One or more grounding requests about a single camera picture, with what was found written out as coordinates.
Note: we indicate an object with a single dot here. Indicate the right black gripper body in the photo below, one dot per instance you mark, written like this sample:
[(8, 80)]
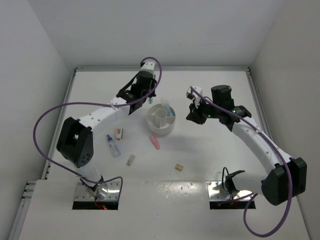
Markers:
[(210, 110)]

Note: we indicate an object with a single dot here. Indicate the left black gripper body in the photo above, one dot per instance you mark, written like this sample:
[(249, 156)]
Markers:
[(151, 87)]

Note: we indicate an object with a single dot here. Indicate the blue highlighter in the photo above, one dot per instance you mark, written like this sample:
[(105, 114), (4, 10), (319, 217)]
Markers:
[(166, 105)]

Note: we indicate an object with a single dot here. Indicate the pink highlighter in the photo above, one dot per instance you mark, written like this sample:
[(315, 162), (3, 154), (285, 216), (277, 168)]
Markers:
[(154, 141)]

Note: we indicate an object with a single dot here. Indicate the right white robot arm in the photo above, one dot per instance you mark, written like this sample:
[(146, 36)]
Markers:
[(285, 176)]

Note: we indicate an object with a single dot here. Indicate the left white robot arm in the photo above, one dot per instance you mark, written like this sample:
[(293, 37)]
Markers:
[(76, 138)]

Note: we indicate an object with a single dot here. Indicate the white round divided organizer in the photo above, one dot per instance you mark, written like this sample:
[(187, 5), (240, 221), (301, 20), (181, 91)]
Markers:
[(158, 120)]

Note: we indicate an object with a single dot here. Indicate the tan eraser right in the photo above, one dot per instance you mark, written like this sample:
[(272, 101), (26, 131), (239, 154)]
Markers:
[(179, 167)]

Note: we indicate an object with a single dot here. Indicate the beige eraser left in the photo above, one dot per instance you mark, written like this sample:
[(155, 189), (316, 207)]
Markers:
[(130, 160)]

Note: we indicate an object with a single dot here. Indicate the clear blue-cap bottle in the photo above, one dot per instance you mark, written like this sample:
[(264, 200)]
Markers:
[(113, 146)]

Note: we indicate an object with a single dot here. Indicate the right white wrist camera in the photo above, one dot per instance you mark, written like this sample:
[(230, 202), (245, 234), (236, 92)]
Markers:
[(194, 93)]

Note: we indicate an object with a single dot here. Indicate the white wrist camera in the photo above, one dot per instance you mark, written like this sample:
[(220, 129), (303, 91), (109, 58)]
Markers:
[(148, 65), (194, 93)]

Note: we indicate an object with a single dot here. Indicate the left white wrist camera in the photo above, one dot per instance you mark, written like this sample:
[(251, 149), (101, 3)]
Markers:
[(148, 65)]

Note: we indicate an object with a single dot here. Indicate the aluminium frame rail right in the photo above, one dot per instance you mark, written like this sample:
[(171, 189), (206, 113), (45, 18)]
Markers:
[(258, 104)]

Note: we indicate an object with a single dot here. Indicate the aluminium frame rail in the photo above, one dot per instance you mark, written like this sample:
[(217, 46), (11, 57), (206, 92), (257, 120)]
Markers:
[(164, 68), (258, 104), (32, 163)]

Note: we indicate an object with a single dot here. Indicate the aluminium frame rail back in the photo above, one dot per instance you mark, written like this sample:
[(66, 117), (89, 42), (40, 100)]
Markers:
[(164, 68)]

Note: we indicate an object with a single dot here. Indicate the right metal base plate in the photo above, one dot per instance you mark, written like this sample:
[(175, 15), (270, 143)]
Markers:
[(217, 193)]

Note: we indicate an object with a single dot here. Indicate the metal base plate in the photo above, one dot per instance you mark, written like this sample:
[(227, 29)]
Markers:
[(217, 193), (106, 192)]

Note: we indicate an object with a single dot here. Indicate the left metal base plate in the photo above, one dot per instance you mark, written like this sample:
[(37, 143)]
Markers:
[(106, 192)]

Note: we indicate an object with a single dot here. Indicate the aluminium frame rail left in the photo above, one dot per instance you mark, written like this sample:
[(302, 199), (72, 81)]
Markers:
[(32, 163)]

